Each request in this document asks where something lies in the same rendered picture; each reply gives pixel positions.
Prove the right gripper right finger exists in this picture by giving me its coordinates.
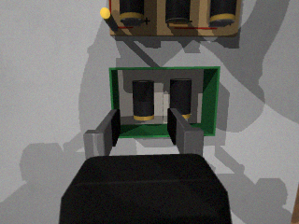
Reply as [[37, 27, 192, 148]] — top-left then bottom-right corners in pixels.
[[167, 108, 204, 157]]

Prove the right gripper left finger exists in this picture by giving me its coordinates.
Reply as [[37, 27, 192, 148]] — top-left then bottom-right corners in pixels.
[[83, 109, 121, 160]]

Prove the black battery with gold end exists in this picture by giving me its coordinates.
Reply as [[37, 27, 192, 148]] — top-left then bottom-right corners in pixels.
[[133, 80, 154, 121], [165, 0, 191, 24], [209, 0, 236, 24], [170, 78, 192, 119], [120, 0, 144, 23]]

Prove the green open box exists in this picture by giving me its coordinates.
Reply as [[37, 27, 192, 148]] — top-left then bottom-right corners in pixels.
[[109, 66, 221, 138]]

